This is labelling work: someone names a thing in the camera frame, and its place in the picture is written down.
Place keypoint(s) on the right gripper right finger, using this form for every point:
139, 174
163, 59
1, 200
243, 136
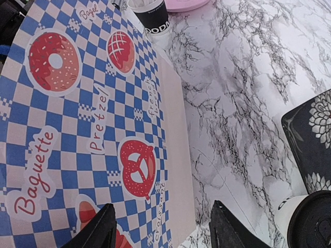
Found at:
227, 231

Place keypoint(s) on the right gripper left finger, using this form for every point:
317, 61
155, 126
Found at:
99, 232

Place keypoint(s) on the black plastic cup lid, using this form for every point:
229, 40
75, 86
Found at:
309, 225

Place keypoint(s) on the blue checkered paper bag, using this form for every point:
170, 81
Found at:
91, 114

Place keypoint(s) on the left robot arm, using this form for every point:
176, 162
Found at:
12, 16

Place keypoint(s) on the black floral square plate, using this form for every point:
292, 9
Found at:
307, 129

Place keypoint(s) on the black cup holding straws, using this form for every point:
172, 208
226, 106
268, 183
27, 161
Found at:
152, 14

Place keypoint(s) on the pink round plate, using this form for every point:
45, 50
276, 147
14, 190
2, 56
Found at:
184, 5

